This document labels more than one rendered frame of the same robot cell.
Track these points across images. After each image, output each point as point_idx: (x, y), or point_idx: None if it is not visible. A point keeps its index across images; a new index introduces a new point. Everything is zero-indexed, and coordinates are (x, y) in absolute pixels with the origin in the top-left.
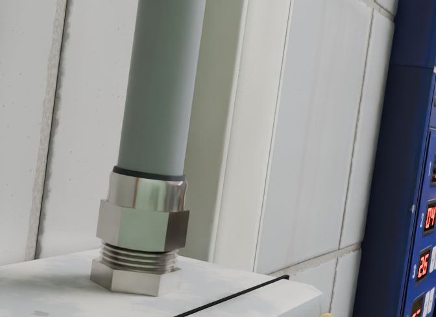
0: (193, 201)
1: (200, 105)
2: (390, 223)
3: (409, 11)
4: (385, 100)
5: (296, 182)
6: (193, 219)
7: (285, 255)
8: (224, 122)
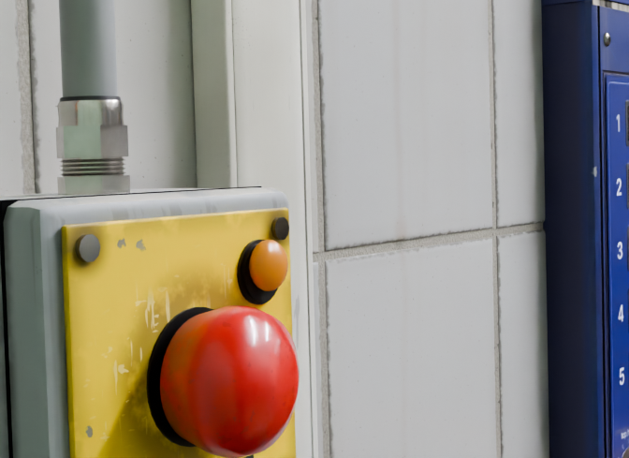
0: (211, 152)
1: (202, 59)
2: (571, 194)
3: None
4: (543, 50)
5: (392, 144)
6: (212, 168)
7: (391, 225)
8: (224, 70)
